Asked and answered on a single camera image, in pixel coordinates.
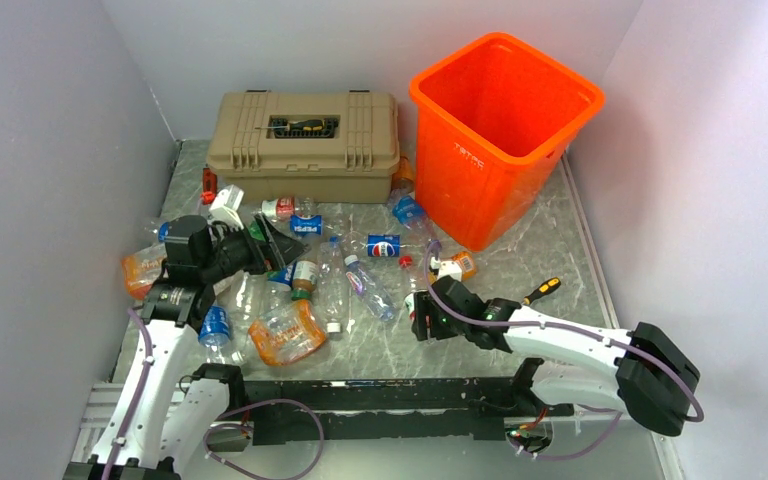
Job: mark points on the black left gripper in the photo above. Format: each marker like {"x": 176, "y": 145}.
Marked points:
{"x": 284, "y": 246}

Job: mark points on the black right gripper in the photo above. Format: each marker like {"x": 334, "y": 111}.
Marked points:
{"x": 424, "y": 307}

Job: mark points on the clear purple label water bottle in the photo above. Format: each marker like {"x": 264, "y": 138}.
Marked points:
{"x": 369, "y": 289}

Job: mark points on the small orange juice bottle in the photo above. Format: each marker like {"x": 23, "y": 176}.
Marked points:
{"x": 465, "y": 265}

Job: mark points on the large orange label bottle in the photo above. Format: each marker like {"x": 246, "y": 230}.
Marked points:
{"x": 287, "y": 334}

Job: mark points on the pepsi bottle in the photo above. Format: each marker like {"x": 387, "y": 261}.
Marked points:
{"x": 306, "y": 225}
{"x": 154, "y": 230}
{"x": 365, "y": 245}

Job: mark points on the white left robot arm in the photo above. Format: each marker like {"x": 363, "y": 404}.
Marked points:
{"x": 147, "y": 437}

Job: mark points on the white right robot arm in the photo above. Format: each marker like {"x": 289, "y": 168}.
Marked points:
{"x": 640, "y": 372}

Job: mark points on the blue label bottle near bin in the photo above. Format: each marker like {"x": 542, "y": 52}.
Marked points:
{"x": 410, "y": 214}

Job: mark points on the orange plastic bin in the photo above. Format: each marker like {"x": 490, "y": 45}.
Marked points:
{"x": 494, "y": 119}

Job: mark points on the green cap brown bottle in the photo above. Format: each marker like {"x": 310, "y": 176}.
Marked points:
{"x": 304, "y": 280}

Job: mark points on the red label clear bottle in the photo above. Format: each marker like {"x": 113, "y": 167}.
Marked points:
{"x": 283, "y": 208}

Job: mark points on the tan plastic toolbox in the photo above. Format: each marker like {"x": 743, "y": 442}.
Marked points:
{"x": 350, "y": 161}

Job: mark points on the blue label bottle front left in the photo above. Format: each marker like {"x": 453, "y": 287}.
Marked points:
{"x": 215, "y": 332}

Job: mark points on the black yellow screwdriver on toolbox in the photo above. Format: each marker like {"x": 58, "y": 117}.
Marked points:
{"x": 296, "y": 125}

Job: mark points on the yellow black screwdriver on table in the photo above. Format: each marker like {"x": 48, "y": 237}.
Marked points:
{"x": 544, "y": 289}

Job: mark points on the orange bottle behind toolbox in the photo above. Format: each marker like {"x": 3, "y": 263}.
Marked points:
{"x": 403, "y": 179}

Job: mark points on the crushed orange label bottle left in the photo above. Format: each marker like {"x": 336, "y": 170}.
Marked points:
{"x": 141, "y": 269}

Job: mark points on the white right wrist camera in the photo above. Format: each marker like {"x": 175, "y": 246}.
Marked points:
{"x": 445, "y": 268}

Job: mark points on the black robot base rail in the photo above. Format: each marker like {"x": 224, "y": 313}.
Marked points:
{"x": 481, "y": 408}

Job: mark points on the red handled tool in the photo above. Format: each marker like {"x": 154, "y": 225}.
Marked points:
{"x": 209, "y": 186}

